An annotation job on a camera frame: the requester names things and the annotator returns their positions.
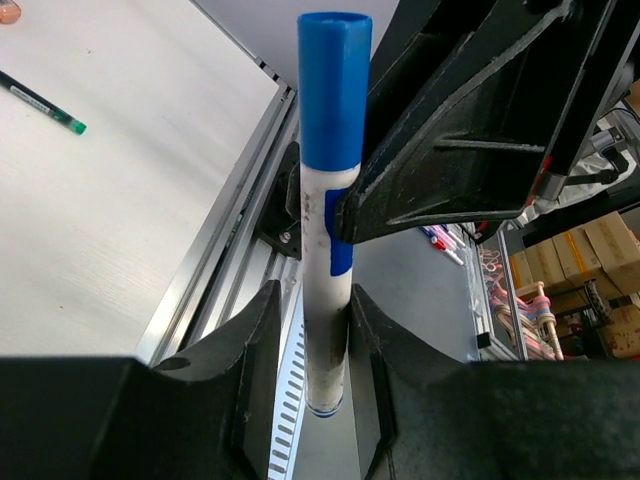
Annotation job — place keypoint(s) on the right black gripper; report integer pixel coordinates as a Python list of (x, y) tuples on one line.
[(575, 100)]

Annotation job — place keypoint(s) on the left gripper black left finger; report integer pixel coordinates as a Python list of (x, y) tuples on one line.
[(204, 413)]

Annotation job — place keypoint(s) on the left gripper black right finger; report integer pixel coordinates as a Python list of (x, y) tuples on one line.
[(420, 414)]

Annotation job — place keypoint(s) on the white blue-capped pen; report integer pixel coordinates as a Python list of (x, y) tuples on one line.
[(327, 279)]

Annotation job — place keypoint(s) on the black green-tipped pen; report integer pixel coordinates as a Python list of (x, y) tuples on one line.
[(41, 104)]

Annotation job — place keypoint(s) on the grey orange-tipped marker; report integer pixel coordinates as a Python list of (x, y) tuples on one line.
[(10, 12)]

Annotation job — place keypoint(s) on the small blue pen cap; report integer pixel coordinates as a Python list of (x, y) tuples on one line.
[(333, 73)]

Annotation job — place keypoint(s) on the pens on floor outside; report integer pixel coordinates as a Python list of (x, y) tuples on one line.
[(445, 242)]

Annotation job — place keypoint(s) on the cardboard boxes in background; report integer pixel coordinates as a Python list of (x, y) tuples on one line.
[(582, 290)]

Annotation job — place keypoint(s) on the white slotted cable duct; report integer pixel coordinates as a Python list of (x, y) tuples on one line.
[(289, 405)]

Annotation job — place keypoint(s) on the aluminium front rail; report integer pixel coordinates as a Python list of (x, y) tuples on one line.
[(204, 291)]

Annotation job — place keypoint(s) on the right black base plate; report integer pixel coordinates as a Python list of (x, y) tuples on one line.
[(279, 222)]

